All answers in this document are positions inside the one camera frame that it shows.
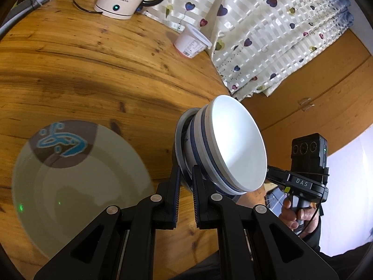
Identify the clear plastic hook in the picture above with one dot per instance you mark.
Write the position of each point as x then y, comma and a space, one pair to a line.
306, 104

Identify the wooden cabinet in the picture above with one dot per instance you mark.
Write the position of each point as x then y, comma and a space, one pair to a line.
320, 93

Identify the large white blue-banded bowl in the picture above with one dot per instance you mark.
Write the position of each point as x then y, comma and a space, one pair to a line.
195, 140

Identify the small white blue-banded bowl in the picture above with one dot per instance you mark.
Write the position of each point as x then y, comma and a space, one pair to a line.
236, 143

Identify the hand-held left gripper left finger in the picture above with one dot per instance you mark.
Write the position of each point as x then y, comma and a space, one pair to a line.
175, 204

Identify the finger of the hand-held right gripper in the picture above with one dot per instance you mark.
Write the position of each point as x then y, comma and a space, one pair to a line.
276, 181
276, 171

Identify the white plastic tub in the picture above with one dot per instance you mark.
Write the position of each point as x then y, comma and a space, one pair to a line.
192, 42

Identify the person's right hand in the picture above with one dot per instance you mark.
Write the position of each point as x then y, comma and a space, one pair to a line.
288, 214

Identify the person's right forearm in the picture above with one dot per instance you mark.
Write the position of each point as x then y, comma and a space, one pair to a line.
313, 234

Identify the stainless steel bowl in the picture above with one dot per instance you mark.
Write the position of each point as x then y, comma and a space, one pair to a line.
182, 140

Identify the olive plate with blue motif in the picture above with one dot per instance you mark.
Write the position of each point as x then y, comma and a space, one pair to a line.
72, 192

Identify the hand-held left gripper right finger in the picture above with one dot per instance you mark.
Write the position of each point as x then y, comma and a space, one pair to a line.
196, 204

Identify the cream heart-print curtain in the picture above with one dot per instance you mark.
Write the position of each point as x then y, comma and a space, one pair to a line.
262, 35

